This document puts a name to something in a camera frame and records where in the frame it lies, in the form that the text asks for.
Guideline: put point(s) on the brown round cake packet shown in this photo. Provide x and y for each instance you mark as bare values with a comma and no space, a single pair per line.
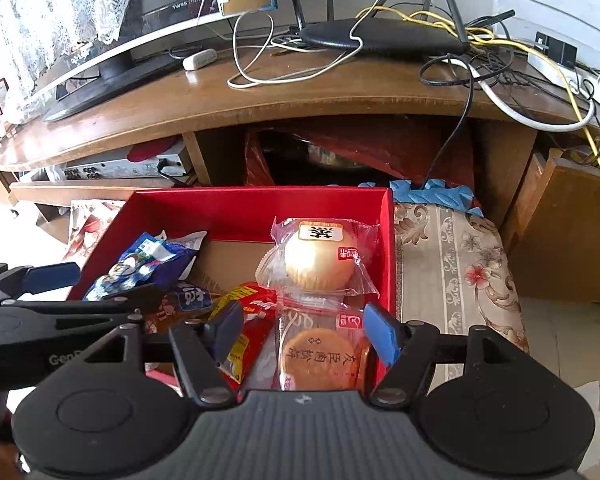
320,360

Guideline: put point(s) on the black router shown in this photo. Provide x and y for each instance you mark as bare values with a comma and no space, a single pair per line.
380,37

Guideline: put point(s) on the blue snack packet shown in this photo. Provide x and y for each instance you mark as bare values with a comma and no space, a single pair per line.
130,270

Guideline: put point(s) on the red cardboard box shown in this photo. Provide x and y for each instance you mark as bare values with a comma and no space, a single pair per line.
180,210

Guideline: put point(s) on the wooden television stand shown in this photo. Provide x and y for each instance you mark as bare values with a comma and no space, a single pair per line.
330,85

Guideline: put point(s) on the dark blue wafer packet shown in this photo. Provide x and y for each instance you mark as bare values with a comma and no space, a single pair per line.
192,297

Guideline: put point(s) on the black power adapter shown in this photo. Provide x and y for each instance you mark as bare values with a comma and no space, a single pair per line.
557,49

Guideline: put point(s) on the red plastic bag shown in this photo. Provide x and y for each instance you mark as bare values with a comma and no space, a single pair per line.
380,150

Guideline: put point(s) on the silver snack packet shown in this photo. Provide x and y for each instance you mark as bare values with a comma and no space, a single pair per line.
190,242

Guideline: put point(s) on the small white adapter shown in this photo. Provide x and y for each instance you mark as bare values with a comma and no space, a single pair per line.
199,59

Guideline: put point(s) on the yellow red snack packet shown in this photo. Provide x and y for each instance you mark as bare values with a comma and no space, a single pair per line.
250,320

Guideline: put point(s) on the orange puffed snack packet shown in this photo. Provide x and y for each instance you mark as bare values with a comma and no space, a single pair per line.
161,317

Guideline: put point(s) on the white power strip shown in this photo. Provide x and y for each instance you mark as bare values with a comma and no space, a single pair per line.
580,85

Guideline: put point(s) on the silver media player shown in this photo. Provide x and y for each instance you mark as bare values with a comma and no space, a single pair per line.
110,167

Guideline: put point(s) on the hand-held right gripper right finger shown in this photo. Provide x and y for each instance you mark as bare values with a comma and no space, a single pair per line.
382,332

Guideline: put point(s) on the white round pastry packet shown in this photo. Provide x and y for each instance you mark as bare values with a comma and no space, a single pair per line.
320,260

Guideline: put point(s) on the floral tablecloth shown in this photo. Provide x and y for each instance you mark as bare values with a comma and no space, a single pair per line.
455,260

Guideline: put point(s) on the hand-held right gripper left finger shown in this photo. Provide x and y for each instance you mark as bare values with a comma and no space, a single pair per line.
225,332

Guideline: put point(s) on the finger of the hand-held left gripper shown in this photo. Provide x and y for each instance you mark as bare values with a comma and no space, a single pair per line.
50,277
125,300

